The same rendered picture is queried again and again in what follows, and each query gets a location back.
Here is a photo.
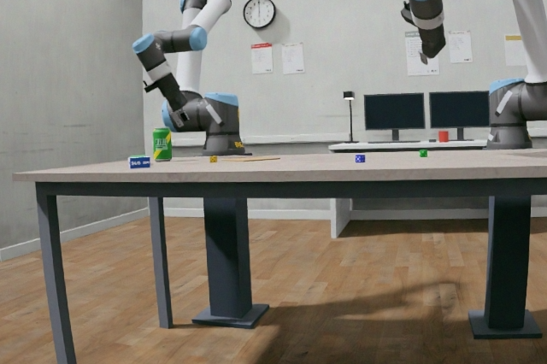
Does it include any white notice with yellow header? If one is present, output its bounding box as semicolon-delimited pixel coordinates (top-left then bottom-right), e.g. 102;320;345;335
503;33;527;68

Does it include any beige table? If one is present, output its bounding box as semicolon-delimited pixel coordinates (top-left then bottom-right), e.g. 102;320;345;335
11;149;547;364

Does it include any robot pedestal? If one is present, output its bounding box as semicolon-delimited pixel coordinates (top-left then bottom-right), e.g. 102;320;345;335
468;144;544;341
191;150;271;331

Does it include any black desk lamp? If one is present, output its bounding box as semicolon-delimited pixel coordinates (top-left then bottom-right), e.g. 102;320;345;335
343;91;360;144

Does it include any white notice with red header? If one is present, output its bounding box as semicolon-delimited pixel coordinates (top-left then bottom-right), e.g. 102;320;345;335
250;42;274;75

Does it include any white desk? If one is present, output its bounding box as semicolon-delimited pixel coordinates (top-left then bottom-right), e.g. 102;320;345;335
327;139;491;239

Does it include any green drink can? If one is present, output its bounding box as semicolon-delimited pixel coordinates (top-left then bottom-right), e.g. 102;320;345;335
152;126;174;163

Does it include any round wall clock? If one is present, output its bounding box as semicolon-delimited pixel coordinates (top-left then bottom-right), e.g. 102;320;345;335
242;0;277;30

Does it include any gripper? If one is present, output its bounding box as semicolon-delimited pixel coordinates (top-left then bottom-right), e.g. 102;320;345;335
416;25;448;66
155;72;189;114

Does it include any black computer monitor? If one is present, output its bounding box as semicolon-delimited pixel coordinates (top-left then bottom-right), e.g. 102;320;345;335
429;91;491;142
363;92;426;142

